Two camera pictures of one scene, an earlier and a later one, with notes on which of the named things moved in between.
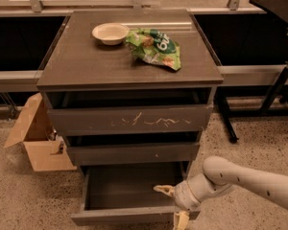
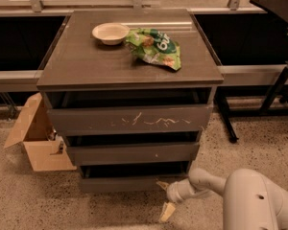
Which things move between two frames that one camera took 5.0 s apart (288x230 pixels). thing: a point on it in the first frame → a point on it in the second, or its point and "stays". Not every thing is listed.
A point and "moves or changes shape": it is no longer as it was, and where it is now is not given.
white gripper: x=182 y=195 → x=174 y=193
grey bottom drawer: x=125 y=195 moves or changes shape
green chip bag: x=155 y=46 stays
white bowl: x=110 y=34 stays
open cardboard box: x=45 y=149 stays
